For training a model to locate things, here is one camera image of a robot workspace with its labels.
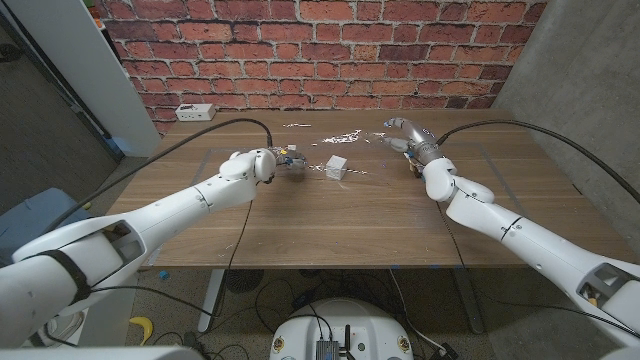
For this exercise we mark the white power strip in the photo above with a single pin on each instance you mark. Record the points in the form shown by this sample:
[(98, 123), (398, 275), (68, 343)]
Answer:
[(195, 112)]

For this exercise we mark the short black antenna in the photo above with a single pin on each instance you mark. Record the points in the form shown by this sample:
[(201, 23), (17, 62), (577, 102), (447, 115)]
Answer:
[(347, 337)]

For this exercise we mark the small white cube box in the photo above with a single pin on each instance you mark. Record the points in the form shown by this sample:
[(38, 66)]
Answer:
[(336, 167)]

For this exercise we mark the white robot torso base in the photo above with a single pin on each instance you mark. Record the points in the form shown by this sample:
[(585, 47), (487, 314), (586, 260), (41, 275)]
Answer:
[(370, 320)]

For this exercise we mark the round black floor fan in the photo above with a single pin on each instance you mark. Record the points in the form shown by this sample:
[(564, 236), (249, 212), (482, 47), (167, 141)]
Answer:
[(245, 280)]

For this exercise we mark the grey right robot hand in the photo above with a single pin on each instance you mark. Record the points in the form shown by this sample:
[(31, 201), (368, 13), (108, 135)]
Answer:
[(417, 137)]

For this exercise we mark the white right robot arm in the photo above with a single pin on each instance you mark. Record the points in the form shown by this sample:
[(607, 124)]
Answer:
[(500, 225)]

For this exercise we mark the white table leg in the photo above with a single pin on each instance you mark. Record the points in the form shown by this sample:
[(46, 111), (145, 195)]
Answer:
[(210, 300)]

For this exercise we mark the small grey electronics box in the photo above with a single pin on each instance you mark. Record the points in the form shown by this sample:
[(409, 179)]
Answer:
[(327, 350)]

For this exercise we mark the blue storage bin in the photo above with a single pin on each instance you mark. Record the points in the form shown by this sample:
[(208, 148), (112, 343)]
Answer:
[(30, 220)]

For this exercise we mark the white cabinet panel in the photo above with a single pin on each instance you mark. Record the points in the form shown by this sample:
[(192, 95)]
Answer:
[(90, 50)]

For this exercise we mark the clear cellophane sheet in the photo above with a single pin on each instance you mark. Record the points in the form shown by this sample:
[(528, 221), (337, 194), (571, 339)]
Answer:
[(342, 137)]

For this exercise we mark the dark grey table leg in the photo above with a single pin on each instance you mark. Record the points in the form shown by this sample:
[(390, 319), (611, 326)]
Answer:
[(470, 310)]

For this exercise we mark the small blue cap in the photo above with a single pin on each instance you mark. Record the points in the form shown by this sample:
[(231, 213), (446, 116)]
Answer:
[(163, 275)]

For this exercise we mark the white robot chest rim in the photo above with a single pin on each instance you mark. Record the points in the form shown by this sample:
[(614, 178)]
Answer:
[(100, 354)]

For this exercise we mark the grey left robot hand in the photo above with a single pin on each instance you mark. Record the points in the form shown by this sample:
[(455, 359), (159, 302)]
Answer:
[(292, 160)]

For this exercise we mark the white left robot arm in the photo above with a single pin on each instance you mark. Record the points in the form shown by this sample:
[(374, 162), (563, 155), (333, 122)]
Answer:
[(175, 210)]

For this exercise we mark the yellow curved floor object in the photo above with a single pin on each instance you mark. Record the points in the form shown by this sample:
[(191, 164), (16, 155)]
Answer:
[(145, 327)]

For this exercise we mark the red brick print backdrop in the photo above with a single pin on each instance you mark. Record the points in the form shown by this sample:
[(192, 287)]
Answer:
[(320, 50)]

